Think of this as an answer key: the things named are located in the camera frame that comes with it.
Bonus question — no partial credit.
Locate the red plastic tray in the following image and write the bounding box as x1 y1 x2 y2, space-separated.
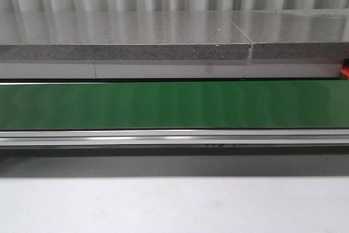
340 67 349 80

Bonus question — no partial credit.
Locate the aluminium conveyor side rail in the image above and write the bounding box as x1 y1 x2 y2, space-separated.
1 128 348 150

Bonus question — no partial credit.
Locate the grey stone counter slab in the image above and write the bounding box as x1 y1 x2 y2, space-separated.
1 11 250 61

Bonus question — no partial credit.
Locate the green conveyor belt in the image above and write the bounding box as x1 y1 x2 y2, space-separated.
1 80 348 130

